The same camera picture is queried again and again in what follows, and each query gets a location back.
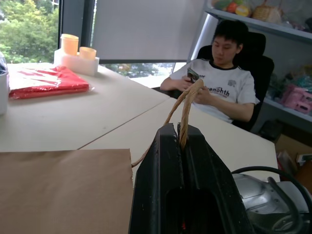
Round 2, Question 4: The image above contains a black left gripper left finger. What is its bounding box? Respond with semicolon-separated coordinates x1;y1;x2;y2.
128;122;186;234

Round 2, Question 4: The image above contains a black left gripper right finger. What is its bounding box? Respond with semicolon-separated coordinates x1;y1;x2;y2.
177;122;254;234

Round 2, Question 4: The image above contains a brown paper bag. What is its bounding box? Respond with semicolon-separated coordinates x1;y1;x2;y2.
0;78;205;234

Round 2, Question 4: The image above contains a black box under shelf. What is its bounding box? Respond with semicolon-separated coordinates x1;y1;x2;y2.
259;120;284;142

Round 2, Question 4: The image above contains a seated man in white t-shirt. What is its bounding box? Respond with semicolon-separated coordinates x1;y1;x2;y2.
159;19;260;124

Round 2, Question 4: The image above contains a dark smartphone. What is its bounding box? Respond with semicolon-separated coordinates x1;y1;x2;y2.
187;67;203;84

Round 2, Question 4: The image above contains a black office chair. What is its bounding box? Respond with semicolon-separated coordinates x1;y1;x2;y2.
196;31;275;133

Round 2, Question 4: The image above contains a pink plastic toy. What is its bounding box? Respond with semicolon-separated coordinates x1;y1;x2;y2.
279;84;312;115

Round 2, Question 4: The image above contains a white foam block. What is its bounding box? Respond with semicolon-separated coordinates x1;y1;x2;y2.
53;48;100;77

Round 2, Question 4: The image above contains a red cloth in plastic wrap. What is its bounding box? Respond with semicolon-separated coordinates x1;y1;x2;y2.
8;65;95;100

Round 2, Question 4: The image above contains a short orange plastic cup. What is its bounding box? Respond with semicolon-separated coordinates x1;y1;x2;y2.
79;46;98;61

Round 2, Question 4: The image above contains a grey metal shelf rack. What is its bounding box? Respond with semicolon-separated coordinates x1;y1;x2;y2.
187;0;312;137

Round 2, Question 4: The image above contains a grey roller blind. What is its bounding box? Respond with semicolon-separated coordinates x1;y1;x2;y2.
91;0;206;65

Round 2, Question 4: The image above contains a tall orange plastic cup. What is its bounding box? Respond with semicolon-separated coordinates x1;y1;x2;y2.
60;33;79;57

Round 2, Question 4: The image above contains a colourful toy fruit pile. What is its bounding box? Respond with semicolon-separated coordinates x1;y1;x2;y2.
211;0;252;18

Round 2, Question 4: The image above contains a woven wicker basket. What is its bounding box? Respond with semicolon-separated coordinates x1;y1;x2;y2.
252;1;284;24

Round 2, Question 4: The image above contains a white cylindrical container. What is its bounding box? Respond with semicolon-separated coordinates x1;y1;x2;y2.
0;70;10;116

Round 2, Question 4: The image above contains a dark window frame post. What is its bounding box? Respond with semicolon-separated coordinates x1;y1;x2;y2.
58;0;96;49

